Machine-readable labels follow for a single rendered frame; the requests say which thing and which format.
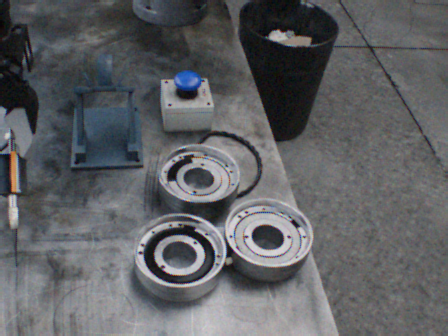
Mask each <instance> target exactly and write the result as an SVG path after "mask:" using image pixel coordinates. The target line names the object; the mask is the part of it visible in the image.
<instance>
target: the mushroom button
mask: <svg viewBox="0 0 448 336"><path fill-rule="evenodd" d="M201 83H202V80H201V78H200V75H199V74H197V73H195V72H194V71H184V72H179V73H178V74H177V75H176V76H175V78H174V84H175V86H176V87H178V88H179V89H181V90H183V91H184V93H190V92H191V91H192V90H195V89H198V88H200V86H201Z"/></svg>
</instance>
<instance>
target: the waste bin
mask: <svg viewBox="0 0 448 336"><path fill-rule="evenodd" d="M277 30H280V33H286V31H294V34H295V37H296V36H298V37H299V36H300V37H311V42H310V45H292V44H283V43H280V42H277V41H272V40H270V39H268V36H269V35H270V34H271V32H272V31H277ZM338 35H339V26H338V24H337V22H336V20H335V19H333V17H332V16H330V14H329V13H327V11H326V10H324V9H322V8H320V7H319V6H318V5H315V4H313V3H311V2H307V1H305V0H251V1H248V2H247V3H245V4H244V5H243V7H242V8H240V13H239V25H238V37H239V40H240V42H241V46H242V48H243V50H244V54H245V57H246V59H247V61H248V65H249V68H250V70H251V74H252V77H253V79H254V83H255V85H256V87H257V89H258V94H259V96H260V99H261V103H262V105H263V108H264V112H265V114H266V117H267V119H268V124H269V126H270V127H271V132H272V134H273V137H274V139H275V140H289V139H291V138H293V137H296V136H298V135H300V134H301V133H302V132H303V131H304V130H305V127H306V125H307V123H308V119H309V116H310V114H311V110H312V107H313V105H314V101H315V99H316V95H317V92H318V90H319V86H320V84H321V80H322V77H323V75H324V71H325V69H326V67H327V65H328V63H329V62H328V61H329V59H330V57H331V53H332V51H333V47H334V45H335V41H336V40H337V37H338ZM265 37H267V38H265Z"/></svg>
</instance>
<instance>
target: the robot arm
mask: <svg viewBox="0 0 448 336"><path fill-rule="evenodd" d="M9 1H10V0H0V107H3V108H4V109H6V115H5V117H4V120H5V121H6V124H7V125H8V127H9V128H11V129H12V130H13V131H14V134H15V144H17V145H18V147H19V151H20V154H19V157H21V158H23V159H24V160H25V161H28V160H29V159H30V158H31V155H32V154H33V150H34V147H35V141H36V131H37V126H36V124H37V118H38V113H39V101H38V96H37V94H36V91H35V90H34V89H33V88H32V87H30V85H29V80H24V78H23V76H22V75H23V70H24V68H23V63H22V62H23V60H24V56H25V58H26V64H27V69H28V72H31V69H32V66H33V63H34V57H33V51H32V49H31V48H32V46H31V44H30V38H29V32H28V30H27V29H28V27H27V24H26V23H25V24H14V23H12V21H11V17H10V15H9V13H10V12H9V10H10V7H11V5H10V2H9ZM209 4H210V0H133V11H134V12H135V14H136V15H137V17H139V18H140V19H143V20H144V21H147V22H148V23H153V24H155V25H162V26H168V27H181V26H186V25H190V24H195V23H197V22H198V21H201V20H202V19H204V18H205V17H206V16H207V14H208V12H209ZM16 29H21V32H20V34H18V33H17V32H15V30H16ZM26 41H27V44H28V45H27V46H28V49H29V57H28V53H27V47H26V45H25V44H26ZM23 53H24V54H23Z"/></svg>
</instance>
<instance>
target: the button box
mask: <svg viewBox="0 0 448 336"><path fill-rule="evenodd" d="M201 80H202V83H201V86H200V88H198V89H195V90H192V91H191V92H190V93H184V91H183V90H181V89H179V88H178V87H176V86H175V84H174V80H162V81H161V107H162V108H161V112H162V118H163V123H164V132H180V131H200V130H212V124H213V110H214V106H213V100H212V96H211V93H210V87H209V84H208V81H207V79H201Z"/></svg>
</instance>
